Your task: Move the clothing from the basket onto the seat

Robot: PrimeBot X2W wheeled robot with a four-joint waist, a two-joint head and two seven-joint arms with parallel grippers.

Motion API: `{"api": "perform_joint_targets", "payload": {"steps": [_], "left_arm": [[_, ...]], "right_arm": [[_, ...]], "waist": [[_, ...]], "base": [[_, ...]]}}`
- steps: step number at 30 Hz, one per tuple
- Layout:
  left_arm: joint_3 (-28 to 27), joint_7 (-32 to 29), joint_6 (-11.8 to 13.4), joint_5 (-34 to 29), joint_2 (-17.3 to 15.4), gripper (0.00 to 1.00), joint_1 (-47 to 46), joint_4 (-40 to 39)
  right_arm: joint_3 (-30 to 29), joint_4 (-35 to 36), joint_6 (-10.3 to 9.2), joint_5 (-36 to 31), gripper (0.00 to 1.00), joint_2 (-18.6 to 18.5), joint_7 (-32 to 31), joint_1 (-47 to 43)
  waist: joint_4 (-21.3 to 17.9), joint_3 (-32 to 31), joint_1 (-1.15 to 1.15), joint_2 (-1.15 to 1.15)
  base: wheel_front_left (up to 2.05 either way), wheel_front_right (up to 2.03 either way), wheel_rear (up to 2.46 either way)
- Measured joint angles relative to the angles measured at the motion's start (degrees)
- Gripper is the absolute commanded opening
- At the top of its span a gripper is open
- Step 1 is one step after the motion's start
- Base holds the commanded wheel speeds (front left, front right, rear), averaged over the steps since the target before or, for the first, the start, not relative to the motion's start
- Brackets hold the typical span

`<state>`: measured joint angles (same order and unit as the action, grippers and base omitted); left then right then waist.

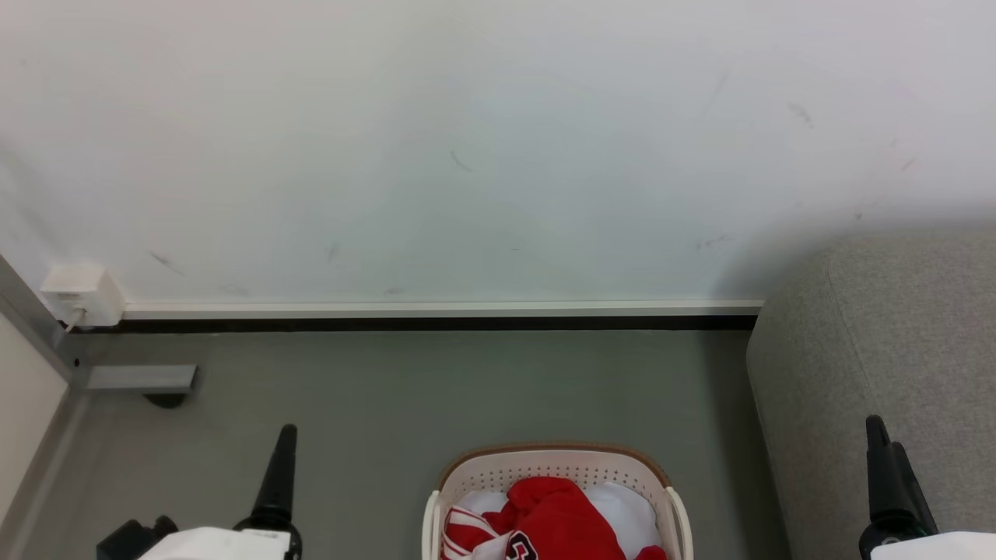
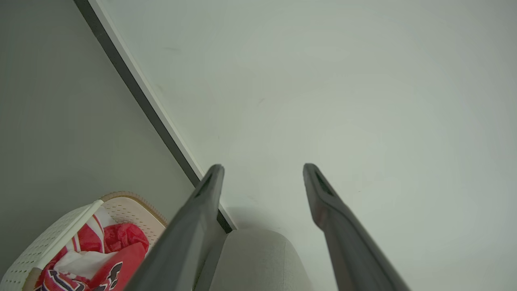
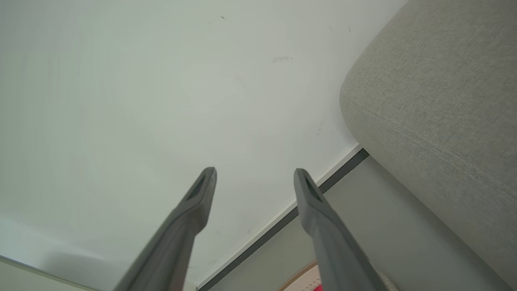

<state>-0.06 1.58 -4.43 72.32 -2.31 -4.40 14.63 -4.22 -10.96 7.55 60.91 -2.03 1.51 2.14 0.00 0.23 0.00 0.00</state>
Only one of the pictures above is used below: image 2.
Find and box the white perforated laundry basket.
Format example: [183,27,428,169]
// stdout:
[0,191,168,291]

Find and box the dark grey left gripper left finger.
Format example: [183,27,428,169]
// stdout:
[124,164,228,291]

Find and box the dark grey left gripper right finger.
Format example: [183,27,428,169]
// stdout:
[303,163,411,291]

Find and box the red and white jersey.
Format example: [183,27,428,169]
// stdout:
[34,214,150,291]

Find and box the white and black baseboard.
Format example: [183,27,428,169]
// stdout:
[74,0,238,234]

